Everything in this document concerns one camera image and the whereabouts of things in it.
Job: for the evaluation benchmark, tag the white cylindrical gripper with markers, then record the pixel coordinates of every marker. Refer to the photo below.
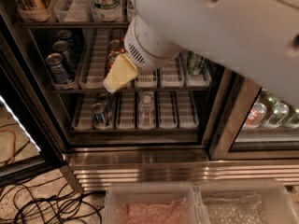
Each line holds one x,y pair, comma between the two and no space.
144,57

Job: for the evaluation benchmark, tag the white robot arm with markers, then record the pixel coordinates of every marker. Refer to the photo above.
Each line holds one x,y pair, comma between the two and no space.
258,39

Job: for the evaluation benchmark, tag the front red coca-cola can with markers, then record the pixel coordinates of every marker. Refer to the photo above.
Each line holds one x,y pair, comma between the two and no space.
111,58

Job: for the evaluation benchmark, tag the red coca-cola can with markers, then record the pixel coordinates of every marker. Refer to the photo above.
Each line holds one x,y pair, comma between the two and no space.
116,46
111,58
118,34

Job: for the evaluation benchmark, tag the middle red coca-cola can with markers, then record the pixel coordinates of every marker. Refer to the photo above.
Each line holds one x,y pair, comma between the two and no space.
116,46

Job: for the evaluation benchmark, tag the rear blue can bottom shelf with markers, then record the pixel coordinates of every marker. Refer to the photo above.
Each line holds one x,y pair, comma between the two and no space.
106,100

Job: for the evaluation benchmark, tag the blue can shelf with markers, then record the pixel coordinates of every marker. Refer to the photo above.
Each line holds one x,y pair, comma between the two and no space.
106,100
100,115

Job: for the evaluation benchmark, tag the rear red coca-cola can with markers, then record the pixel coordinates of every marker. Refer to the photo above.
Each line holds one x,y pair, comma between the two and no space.
118,34

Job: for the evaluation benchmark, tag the front blue can bottom shelf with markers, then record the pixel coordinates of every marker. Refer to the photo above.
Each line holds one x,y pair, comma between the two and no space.
100,115

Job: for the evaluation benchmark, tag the front blue pepsi can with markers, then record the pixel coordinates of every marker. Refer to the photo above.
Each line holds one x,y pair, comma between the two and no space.
57,67

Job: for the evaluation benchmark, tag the blue pepsi can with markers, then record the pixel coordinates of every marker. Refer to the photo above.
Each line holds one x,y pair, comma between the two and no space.
57,67
70,37
63,47

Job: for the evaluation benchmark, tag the rear blue pepsi can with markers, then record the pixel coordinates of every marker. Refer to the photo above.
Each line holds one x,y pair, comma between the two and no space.
70,37

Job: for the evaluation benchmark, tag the middle blue pepsi can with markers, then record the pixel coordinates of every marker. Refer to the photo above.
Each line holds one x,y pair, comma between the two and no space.
63,47

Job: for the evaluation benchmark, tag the green soda can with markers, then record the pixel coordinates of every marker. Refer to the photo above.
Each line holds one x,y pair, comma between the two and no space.
195,64

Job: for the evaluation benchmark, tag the open fridge glass door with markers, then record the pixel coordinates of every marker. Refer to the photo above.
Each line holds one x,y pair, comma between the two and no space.
21,107

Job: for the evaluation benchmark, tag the stainless steel fridge base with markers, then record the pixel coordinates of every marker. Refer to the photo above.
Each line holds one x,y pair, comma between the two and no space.
96,170

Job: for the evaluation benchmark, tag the right fridge glass door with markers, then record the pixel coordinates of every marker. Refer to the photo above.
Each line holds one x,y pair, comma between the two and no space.
232,140

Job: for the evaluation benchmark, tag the orange can right compartment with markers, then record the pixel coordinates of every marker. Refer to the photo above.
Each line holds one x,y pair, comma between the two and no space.
255,115

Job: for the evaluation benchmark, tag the clear water bottle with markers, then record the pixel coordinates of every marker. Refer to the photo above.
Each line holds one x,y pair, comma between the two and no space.
146,110

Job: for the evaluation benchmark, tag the left clear plastic bin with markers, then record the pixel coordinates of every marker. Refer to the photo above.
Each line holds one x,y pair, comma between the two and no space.
155,193

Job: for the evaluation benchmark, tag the clear plastic bin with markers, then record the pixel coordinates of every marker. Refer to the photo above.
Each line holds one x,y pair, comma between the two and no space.
248,202
155,193

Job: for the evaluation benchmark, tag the green bottle right compartment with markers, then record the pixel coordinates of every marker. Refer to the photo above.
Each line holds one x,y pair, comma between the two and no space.
292,120

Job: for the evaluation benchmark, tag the right clear plastic bin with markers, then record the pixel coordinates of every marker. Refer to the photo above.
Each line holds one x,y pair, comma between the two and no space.
248,202

